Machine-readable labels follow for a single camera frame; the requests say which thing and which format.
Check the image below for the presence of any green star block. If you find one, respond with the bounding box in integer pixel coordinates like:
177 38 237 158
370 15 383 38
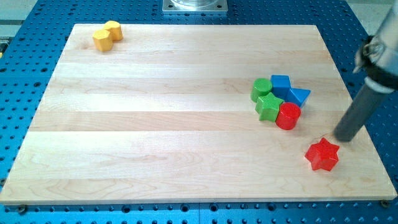
255 92 284 122

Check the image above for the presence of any blue triangle block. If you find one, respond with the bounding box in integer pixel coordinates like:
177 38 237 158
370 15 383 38
285 88 311 108

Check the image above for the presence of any wooden board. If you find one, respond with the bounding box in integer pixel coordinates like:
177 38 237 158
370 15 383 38
1 24 397 205

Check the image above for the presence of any red cylinder block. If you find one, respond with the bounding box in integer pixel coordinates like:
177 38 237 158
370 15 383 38
275 102 302 130

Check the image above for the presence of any red star block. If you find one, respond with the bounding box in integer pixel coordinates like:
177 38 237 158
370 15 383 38
305 138 340 171

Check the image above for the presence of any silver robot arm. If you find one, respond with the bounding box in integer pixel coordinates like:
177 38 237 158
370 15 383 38
353 1 397 94

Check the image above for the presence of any blue perforated table plate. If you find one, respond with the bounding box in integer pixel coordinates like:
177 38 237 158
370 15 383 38
1 0 397 223

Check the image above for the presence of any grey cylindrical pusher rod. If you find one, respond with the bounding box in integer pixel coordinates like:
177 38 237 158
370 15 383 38
333 84 388 142

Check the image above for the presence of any green cylinder block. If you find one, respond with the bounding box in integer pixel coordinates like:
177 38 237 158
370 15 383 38
251 78 273 102

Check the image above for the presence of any yellow cylinder block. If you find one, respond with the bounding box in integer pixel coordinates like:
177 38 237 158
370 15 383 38
104 21 124 40

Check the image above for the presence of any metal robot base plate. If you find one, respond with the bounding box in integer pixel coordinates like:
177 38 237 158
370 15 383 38
162 0 228 14

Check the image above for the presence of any blue cube block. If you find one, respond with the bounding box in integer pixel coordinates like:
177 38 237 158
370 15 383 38
271 75 291 99

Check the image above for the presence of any yellow hexagon block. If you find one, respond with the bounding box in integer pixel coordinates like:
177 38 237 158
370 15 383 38
93 29 113 52

